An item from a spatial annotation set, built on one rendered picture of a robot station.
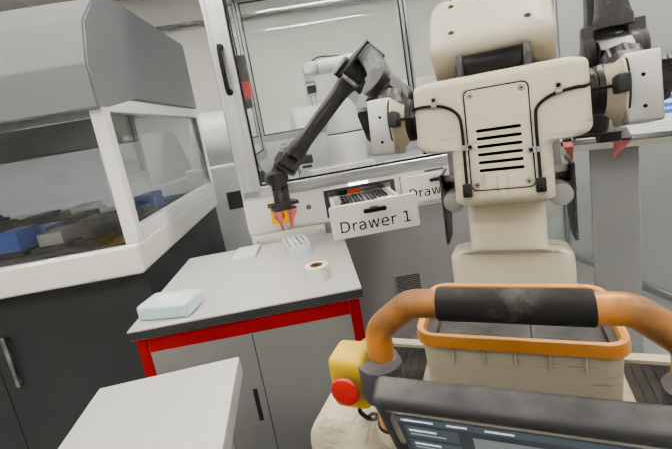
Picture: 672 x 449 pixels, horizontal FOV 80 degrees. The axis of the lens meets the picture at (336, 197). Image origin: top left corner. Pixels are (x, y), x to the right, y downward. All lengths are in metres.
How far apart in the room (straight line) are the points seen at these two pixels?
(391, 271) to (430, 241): 0.21
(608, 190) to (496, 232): 1.13
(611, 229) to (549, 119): 1.25
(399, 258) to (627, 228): 0.89
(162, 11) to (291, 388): 4.44
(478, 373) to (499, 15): 0.58
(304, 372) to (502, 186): 0.76
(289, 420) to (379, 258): 0.74
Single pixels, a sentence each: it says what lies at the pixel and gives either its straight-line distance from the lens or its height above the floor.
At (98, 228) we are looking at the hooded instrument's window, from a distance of 1.56.
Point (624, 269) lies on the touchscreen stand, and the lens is 2.00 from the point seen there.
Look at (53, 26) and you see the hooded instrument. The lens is 1.62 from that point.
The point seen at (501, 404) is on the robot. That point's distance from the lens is 0.40.
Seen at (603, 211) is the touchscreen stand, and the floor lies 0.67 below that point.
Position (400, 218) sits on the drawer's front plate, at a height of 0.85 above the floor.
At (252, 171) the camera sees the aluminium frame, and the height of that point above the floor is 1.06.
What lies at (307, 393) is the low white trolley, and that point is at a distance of 1.25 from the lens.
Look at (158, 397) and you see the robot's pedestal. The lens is 0.89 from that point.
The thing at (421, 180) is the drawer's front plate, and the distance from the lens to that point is 1.66.
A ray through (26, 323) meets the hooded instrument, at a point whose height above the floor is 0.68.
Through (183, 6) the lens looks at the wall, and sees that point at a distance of 5.08.
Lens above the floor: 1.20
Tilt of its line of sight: 11 degrees down
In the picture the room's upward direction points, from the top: 10 degrees counter-clockwise
